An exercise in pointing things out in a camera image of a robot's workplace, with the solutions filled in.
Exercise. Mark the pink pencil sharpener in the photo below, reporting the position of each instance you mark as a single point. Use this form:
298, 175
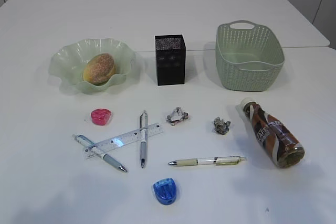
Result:
101, 116

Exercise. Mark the beige grip white pen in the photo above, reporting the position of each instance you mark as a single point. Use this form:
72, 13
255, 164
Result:
218, 161

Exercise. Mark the grey grip pen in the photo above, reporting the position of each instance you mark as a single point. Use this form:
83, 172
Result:
144, 133
110, 159

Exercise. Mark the grey grip pen left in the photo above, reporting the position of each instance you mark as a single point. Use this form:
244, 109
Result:
110, 159

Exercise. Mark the black mesh pen holder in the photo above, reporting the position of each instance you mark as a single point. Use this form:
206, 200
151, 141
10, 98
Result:
170, 59

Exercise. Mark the white paper ball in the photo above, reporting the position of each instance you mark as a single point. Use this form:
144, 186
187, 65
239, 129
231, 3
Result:
178, 115

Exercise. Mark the green plastic woven basket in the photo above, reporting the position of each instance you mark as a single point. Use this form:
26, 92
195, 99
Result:
248, 56

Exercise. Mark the green wavy glass plate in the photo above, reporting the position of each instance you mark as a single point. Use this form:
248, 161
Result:
69, 63

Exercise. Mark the brown coffee drink bottle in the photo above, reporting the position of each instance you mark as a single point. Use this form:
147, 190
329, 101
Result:
278, 142

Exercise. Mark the grey paper ball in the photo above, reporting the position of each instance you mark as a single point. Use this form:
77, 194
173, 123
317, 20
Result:
221, 126

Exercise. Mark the blue pencil sharpener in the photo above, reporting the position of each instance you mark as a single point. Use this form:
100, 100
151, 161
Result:
165, 191

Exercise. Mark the grey grip pen middle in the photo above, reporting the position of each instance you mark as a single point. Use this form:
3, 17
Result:
144, 133

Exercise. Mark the sugared bread loaf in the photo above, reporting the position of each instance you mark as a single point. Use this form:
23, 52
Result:
99, 69

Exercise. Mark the clear plastic ruler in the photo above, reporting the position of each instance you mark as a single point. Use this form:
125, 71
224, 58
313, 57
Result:
119, 141

